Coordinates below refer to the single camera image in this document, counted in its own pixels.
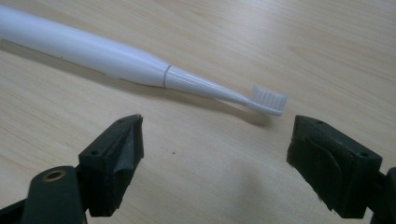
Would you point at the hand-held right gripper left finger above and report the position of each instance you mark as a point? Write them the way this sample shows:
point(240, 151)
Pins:
point(109, 161)

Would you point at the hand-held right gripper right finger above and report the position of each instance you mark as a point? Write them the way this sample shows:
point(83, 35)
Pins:
point(333, 168)

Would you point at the white electric toothbrush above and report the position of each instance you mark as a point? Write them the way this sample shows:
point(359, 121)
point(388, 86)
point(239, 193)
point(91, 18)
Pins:
point(93, 53)

